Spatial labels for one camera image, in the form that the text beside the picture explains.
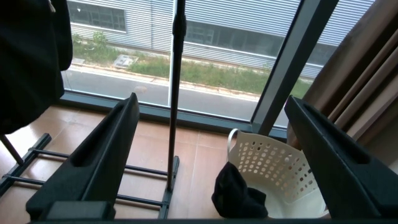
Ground white laundry basket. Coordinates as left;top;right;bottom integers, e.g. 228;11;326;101
226;128;331;220

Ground heap of clothes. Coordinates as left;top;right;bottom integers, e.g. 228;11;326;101
211;161;269;220

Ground brown curtain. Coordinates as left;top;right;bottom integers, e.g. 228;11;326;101
285;0;398;166

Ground black clothes rack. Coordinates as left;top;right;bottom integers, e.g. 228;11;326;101
0;0;188;220

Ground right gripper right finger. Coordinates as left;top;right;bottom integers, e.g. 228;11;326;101
283;94;398;219

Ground black shorts with white stripes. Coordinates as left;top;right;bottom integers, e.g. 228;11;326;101
0;0;74;136

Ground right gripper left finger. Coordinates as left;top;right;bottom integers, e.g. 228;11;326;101
25;91;141;220

